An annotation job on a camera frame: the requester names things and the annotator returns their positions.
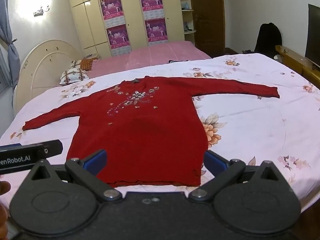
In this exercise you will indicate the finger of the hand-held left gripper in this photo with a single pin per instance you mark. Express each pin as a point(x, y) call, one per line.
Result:
point(53, 148)

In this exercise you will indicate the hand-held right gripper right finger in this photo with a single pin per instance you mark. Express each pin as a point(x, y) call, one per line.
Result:
point(215, 162)

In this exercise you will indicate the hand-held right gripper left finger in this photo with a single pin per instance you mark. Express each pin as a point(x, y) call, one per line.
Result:
point(96, 161)

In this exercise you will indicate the red embellished sweater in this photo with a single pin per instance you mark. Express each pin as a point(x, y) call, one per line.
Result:
point(150, 130)

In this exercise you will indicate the person's left hand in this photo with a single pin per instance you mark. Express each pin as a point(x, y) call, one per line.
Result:
point(4, 188)

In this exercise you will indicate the white floral bedsheet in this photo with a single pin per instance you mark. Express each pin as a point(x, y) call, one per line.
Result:
point(250, 117)

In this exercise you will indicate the white patterned pillow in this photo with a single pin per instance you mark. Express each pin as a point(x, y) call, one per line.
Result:
point(77, 63)
point(72, 76)

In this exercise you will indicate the cream arched headboard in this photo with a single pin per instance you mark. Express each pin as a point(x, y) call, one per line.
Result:
point(45, 65)

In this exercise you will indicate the orange pillow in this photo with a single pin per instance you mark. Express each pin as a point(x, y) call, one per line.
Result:
point(88, 63)

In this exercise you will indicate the blue grey curtain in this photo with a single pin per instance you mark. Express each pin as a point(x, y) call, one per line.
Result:
point(11, 55)

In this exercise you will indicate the dark folded cloth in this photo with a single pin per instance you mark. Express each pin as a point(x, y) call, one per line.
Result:
point(178, 61)

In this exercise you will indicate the pink bed cover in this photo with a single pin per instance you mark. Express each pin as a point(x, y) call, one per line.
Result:
point(150, 55)

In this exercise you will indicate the cream wardrobe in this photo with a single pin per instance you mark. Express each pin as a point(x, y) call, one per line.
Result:
point(85, 25)

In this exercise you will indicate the wooden cabinet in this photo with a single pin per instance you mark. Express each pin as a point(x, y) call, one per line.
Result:
point(295, 60)

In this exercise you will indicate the cream corner shelf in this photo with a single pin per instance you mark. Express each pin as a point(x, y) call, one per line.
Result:
point(187, 33)

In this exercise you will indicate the black jacket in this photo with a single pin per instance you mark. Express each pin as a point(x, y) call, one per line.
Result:
point(268, 38)

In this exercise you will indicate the brown wooden door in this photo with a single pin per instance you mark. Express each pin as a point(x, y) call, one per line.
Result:
point(207, 17)

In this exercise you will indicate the black television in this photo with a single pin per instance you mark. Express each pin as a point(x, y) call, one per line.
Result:
point(313, 35)

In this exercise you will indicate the purple wall poster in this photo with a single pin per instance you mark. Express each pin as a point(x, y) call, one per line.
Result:
point(151, 1)
point(111, 8)
point(156, 30)
point(118, 37)

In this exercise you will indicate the wall lamp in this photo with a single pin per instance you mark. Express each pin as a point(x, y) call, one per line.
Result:
point(41, 11)

